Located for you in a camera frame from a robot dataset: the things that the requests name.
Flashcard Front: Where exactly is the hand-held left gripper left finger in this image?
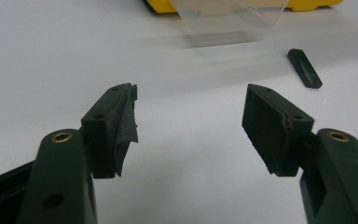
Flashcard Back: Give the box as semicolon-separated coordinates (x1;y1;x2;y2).
16;82;139;224

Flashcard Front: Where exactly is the yellow plastic tray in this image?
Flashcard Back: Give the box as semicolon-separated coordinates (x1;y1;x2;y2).
145;0;345;15

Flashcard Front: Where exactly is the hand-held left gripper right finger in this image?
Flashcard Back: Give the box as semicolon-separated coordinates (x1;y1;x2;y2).
241;83;358;224

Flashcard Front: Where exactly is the small black flat bar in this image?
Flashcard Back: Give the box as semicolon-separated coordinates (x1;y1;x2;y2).
287;48;324;90

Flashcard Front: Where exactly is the clear plastic container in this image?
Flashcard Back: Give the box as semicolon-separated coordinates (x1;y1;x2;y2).
168;0;290;35

